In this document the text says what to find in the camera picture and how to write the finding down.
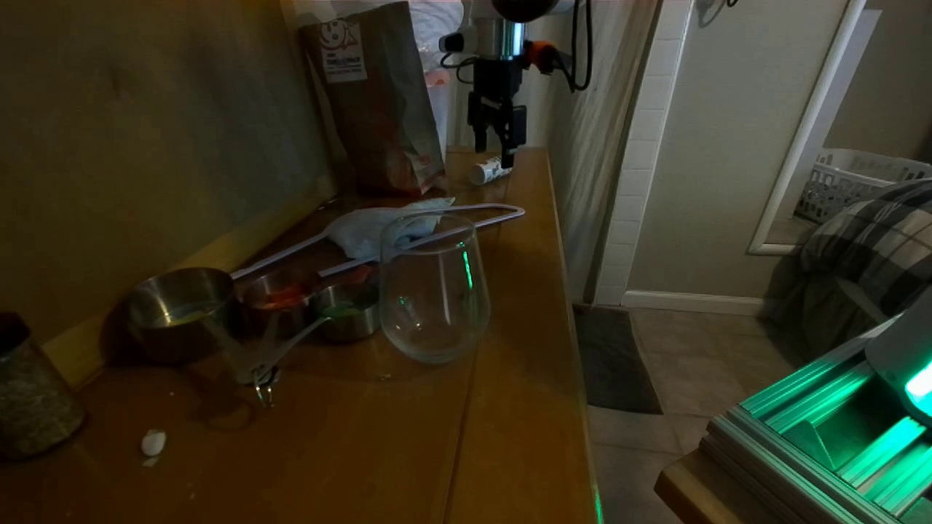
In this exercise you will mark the medium steel measuring cup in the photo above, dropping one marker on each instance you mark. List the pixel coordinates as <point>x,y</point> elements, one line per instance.
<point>275,308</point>

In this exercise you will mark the white plastic bag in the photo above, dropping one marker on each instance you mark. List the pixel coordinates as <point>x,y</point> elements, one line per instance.
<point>431,21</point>

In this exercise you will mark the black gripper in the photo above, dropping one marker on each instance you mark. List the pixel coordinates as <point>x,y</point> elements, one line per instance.
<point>492,107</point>

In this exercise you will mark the small steel measuring cup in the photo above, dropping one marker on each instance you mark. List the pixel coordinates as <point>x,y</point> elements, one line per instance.
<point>339,316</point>

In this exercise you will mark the crumpled white cloth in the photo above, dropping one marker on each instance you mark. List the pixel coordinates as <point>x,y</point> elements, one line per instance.
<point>360,231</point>

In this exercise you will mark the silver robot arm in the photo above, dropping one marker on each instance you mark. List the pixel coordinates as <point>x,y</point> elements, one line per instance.
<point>513,46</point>

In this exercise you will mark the dark floor mat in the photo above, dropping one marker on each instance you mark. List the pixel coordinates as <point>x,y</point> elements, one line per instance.
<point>613,367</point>

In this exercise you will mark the small white container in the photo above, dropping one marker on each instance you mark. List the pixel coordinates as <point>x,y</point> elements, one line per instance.
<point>491,171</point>

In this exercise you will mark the brown paper bag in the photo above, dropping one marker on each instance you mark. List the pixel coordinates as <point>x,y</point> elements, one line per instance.
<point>373,89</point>

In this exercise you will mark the large steel measuring cup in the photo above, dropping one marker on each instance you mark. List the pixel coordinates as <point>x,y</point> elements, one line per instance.
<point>184,316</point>

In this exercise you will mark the green lit aluminium frame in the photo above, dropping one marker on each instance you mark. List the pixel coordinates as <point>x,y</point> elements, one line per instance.
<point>848,434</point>

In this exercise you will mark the small white crumb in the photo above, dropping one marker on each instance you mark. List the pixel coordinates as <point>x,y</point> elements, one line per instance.
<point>152,445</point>

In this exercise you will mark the stemless clear glass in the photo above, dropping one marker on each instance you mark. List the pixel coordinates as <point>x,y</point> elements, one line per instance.
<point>431,300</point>

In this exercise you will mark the white laundry basket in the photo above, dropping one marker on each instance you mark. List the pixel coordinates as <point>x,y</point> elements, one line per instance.
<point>848,175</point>

